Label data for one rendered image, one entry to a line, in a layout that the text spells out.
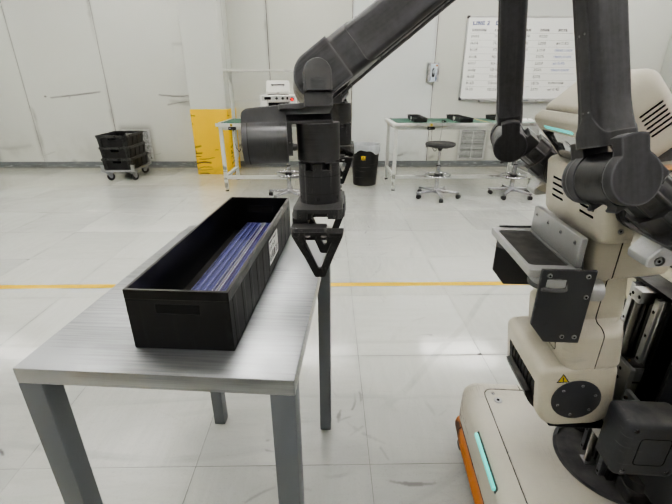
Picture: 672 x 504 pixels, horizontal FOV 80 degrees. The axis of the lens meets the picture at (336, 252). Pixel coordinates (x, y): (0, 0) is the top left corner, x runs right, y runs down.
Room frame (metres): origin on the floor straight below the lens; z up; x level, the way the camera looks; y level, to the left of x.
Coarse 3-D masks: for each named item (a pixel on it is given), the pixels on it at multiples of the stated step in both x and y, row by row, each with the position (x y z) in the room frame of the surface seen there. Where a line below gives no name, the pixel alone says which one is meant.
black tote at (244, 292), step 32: (224, 224) 1.04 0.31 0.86; (288, 224) 1.09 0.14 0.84; (192, 256) 0.82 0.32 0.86; (256, 256) 0.73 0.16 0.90; (128, 288) 0.57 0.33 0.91; (160, 288) 0.66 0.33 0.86; (256, 288) 0.71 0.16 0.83; (160, 320) 0.56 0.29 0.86; (192, 320) 0.56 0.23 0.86; (224, 320) 0.55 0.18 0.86
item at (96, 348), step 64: (320, 256) 0.95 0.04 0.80; (128, 320) 0.65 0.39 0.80; (256, 320) 0.65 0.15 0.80; (320, 320) 1.14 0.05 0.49; (64, 384) 0.50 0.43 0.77; (128, 384) 0.50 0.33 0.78; (192, 384) 0.49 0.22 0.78; (256, 384) 0.48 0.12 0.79; (320, 384) 1.14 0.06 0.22; (64, 448) 0.51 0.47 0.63
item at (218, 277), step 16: (256, 224) 1.08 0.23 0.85; (240, 240) 0.95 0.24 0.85; (256, 240) 0.95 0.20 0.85; (224, 256) 0.85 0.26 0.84; (240, 256) 0.85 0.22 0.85; (208, 272) 0.76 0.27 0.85; (224, 272) 0.76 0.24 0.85; (192, 288) 0.69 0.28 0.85; (208, 288) 0.69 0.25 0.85; (224, 288) 0.69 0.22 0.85
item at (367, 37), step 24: (384, 0) 0.57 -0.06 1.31; (408, 0) 0.58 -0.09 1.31; (432, 0) 0.58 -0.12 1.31; (360, 24) 0.56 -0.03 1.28; (384, 24) 0.57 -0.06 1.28; (408, 24) 0.57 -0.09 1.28; (312, 48) 0.54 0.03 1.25; (336, 48) 0.54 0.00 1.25; (360, 48) 0.55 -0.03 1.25; (384, 48) 0.56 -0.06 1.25; (336, 72) 0.54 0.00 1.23; (360, 72) 0.56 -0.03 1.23; (336, 96) 0.59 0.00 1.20
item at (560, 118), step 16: (640, 80) 0.70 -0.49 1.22; (656, 80) 0.69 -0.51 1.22; (560, 96) 0.86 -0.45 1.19; (576, 96) 0.80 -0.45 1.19; (640, 96) 0.69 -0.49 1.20; (656, 96) 0.69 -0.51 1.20; (544, 112) 0.86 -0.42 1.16; (560, 112) 0.80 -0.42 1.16; (576, 112) 0.75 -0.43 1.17; (640, 112) 0.69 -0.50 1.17; (656, 112) 0.69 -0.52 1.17; (544, 128) 0.87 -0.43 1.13; (560, 128) 0.78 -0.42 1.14; (576, 128) 0.71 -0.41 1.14; (640, 128) 0.69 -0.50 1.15; (656, 128) 0.69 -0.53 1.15; (560, 144) 0.84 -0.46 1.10; (656, 144) 0.69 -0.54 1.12
